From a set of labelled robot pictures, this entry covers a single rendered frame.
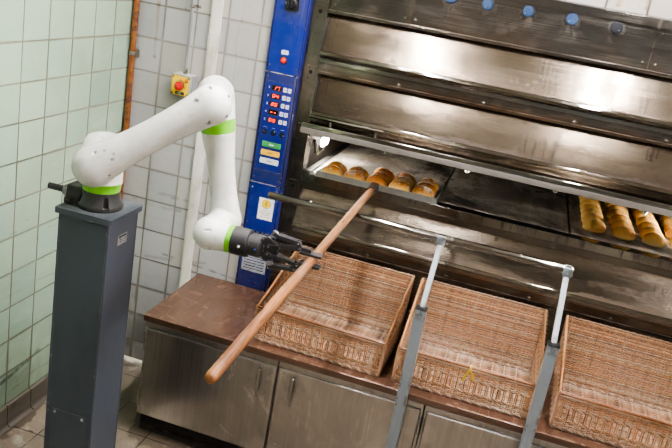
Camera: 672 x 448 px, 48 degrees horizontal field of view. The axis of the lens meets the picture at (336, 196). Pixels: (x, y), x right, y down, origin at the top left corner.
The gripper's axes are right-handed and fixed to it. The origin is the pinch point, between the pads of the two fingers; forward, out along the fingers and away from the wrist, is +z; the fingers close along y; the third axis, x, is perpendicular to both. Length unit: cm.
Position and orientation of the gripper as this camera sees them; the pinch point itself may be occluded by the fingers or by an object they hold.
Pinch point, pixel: (310, 259)
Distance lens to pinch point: 240.1
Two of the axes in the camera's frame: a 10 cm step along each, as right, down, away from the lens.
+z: 9.5, 2.3, -1.9
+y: -1.7, 9.4, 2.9
